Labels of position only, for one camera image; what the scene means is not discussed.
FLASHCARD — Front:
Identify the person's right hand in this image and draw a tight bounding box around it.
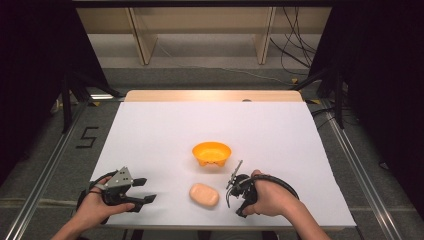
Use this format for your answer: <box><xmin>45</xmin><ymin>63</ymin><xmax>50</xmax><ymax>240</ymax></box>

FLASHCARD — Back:
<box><xmin>241</xmin><ymin>169</ymin><xmax>302</xmax><ymax>218</ymax></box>

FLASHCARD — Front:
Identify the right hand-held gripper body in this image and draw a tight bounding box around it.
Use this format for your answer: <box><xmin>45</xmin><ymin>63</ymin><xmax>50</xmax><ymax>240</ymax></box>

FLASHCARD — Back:
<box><xmin>225</xmin><ymin>159</ymin><xmax>260</xmax><ymax>219</ymax></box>

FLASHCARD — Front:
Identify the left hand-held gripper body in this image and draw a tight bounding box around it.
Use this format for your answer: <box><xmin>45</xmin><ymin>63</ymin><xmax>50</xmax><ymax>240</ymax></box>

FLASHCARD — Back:
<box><xmin>100</xmin><ymin>166</ymin><xmax>137</xmax><ymax>207</ymax></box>

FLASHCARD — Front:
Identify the person's left hand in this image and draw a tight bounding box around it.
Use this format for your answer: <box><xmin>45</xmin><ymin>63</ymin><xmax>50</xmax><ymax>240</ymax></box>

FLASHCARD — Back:
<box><xmin>71</xmin><ymin>175</ymin><xmax>136</xmax><ymax>232</ymax></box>

